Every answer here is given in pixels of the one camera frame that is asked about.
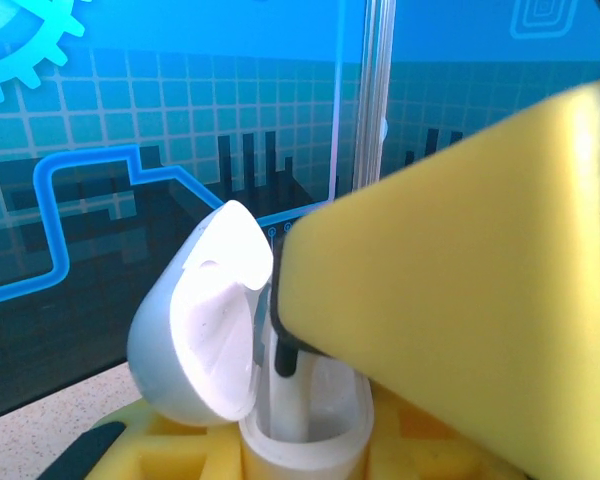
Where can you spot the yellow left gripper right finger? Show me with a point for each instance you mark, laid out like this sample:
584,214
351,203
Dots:
405,450

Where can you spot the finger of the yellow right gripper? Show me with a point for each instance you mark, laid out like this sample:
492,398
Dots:
455,275

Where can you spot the white earbud charging case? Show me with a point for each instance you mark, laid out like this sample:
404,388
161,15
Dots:
205,325

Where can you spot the aluminium frame post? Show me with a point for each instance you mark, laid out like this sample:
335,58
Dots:
377,75

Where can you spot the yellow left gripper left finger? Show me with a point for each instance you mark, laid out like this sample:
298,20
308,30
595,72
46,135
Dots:
180,450

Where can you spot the white earbud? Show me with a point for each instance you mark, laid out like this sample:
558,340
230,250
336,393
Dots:
290,410

